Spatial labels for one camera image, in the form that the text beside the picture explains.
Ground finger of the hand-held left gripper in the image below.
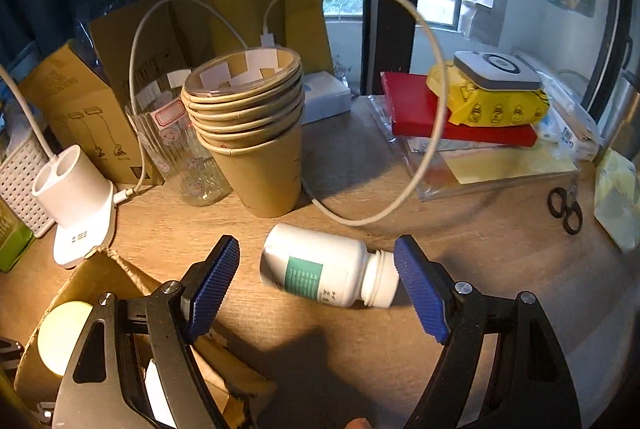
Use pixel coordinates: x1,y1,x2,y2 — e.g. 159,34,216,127
0,338,25,362

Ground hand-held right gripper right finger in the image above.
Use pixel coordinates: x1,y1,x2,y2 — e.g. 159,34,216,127
393,234,584,429

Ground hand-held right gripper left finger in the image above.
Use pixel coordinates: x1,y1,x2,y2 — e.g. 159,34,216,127
51,234,242,429

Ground red tin with yellow lid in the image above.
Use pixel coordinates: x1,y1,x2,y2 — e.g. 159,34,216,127
37,300,96,377

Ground white pill bottle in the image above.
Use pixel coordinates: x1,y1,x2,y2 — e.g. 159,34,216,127
259,223,401,310

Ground cardboard box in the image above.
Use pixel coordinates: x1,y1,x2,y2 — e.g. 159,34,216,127
14,245,278,429

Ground clear plastic folder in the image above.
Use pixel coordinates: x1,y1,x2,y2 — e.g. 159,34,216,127
367,94,583,202

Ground stack of brown paper cups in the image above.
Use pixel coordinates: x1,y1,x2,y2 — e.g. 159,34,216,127
181,46,307,218

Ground clear printed glass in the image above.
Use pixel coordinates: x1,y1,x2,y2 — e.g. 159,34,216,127
125,69,233,207

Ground yellow paper sheet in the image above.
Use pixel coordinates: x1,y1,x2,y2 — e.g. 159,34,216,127
442,144,578,186

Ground white desk lamp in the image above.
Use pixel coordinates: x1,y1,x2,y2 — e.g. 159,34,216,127
0,64,117,270

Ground white woven plastic basket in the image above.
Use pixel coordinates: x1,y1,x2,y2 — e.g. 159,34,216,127
0,140,57,237

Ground black scissors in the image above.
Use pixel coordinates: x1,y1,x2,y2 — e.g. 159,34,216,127
547,184,584,236

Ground red flat box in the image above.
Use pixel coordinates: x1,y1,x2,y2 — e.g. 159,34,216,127
380,70,539,149

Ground yellow printed packet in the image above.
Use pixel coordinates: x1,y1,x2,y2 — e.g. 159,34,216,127
426,59,551,127

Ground white adapter box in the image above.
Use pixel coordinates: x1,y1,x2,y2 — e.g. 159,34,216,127
300,70,352,126

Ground pale yellow tissue pack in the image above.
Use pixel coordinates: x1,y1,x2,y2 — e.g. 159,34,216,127
594,148,640,254

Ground white packet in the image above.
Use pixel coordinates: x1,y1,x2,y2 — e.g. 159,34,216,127
537,79,603,162

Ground brown lamp carton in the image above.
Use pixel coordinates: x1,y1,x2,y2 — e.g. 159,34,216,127
17,0,193,187

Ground white grey square device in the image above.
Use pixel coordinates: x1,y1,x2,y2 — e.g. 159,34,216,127
452,50,544,92

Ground steel thermos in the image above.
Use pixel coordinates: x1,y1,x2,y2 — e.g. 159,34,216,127
597,74,640,160

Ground white lamp cable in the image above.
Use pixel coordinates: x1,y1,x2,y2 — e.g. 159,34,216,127
114,0,251,202

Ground white charging cable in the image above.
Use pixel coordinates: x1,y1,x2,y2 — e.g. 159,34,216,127
260,0,448,227

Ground black door frame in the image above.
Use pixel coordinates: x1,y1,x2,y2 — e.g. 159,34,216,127
360,0,431,97

